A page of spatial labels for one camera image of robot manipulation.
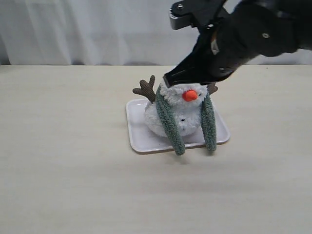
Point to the white plush snowman toy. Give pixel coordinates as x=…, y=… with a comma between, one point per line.
x=147, y=90

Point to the white plastic tray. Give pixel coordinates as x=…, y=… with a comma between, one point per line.
x=144, y=141

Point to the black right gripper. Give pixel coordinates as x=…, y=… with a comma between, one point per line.
x=255, y=28

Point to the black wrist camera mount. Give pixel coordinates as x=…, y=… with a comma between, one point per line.
x=201, y=14

